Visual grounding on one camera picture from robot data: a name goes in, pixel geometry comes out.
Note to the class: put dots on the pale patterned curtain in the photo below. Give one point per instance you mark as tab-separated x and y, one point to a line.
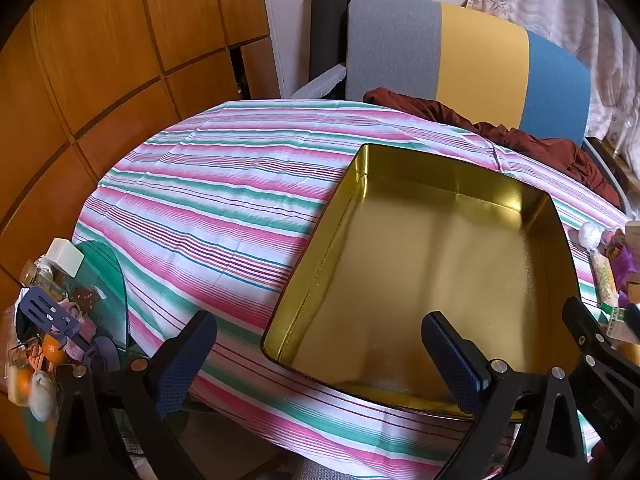
550	5

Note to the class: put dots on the wooden wardrobe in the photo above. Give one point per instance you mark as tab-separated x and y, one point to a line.
100	35

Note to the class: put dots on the white garlic bulb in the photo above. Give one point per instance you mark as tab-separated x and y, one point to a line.
42	394

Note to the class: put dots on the wooden side desk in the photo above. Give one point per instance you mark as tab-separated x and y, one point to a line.
622	162

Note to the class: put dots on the beige cardboard box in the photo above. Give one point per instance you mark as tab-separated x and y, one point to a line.
634	234

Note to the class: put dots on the small glass jar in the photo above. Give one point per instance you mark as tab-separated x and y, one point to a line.
30	272

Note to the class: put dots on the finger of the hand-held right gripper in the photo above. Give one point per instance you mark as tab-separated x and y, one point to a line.
633	314
582	327

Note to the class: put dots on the purple snack packet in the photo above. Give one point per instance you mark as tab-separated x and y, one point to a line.
625	267

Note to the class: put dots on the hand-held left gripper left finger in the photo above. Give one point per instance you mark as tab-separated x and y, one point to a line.
180	365

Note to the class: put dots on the striped pink green tablecloth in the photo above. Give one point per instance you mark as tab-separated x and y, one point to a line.
225	200

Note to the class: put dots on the white cube box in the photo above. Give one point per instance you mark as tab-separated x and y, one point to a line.
65	257

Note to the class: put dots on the glass side table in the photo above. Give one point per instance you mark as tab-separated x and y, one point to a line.
105	270

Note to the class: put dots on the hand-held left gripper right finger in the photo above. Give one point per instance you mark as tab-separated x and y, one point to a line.
452	360

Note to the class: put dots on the maroon cloth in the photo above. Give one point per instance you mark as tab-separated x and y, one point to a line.
540	145

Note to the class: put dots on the blue slotted spatula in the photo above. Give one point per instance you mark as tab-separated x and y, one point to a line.
45	310

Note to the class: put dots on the yellow snack packet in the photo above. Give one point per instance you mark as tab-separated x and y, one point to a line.
612	247

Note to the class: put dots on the grey yellow blue chair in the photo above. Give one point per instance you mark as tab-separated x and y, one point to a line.
480	60

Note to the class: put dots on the green white small box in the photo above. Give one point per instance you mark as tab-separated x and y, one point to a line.
614	317

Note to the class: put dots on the green edged cracker packet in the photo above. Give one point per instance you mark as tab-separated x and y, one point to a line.
604	277

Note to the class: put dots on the black rolled mat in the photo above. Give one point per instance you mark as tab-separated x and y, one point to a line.
327	25

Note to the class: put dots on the orange fruit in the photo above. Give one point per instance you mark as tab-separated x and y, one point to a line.
21	384
52	349

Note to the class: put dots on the white plastic wrap ball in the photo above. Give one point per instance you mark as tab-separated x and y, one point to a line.
590	234

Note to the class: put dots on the gold metal tin box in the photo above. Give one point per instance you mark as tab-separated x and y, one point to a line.
425	260

